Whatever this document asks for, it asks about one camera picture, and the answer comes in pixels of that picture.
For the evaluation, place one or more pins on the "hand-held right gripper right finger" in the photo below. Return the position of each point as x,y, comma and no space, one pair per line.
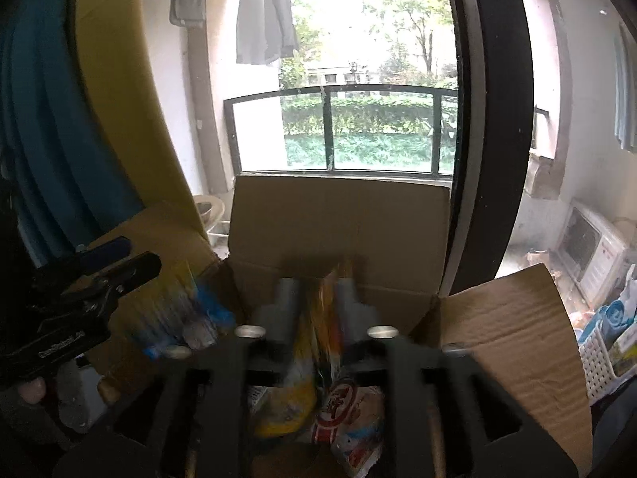
348,308

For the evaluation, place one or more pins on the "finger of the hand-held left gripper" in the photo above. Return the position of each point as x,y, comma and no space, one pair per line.
134,271
112,250

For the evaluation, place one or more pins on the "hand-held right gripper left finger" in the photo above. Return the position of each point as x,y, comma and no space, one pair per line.
287,308

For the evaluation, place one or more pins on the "blue yellow snack packet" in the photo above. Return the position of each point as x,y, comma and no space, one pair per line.
174,308

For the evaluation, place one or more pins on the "brown cardboard box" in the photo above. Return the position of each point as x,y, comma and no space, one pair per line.
338,219

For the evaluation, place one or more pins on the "person's left hand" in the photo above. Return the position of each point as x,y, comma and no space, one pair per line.
32,391

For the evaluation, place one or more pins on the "white towel mat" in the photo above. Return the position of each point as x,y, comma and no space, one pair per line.
82,398

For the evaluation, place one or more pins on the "red white snack packet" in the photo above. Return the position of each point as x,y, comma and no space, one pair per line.
348,418

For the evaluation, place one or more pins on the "teal curtain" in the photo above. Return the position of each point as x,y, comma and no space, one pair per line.
50,109

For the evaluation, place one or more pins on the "yellow curtain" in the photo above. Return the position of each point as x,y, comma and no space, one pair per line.
124,84

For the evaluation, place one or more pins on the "black balcony railing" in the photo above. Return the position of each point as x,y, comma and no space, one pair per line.
328,129

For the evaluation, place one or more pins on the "cardboard scrap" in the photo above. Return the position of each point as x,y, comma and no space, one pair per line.
542,264
540,174

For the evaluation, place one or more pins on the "white microwave oven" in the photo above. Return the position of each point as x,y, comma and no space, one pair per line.
597,259

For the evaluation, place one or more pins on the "white plastic basket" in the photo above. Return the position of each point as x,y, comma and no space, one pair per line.
597,368

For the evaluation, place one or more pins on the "grey hanging shirt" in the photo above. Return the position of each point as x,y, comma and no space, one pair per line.
263,20

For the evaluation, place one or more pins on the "green yellow packet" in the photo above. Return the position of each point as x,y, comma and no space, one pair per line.
626,353

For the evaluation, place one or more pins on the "pale blue curtain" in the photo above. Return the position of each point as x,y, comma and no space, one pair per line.
626,89

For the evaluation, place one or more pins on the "black window frame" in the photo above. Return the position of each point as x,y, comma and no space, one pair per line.
487,109

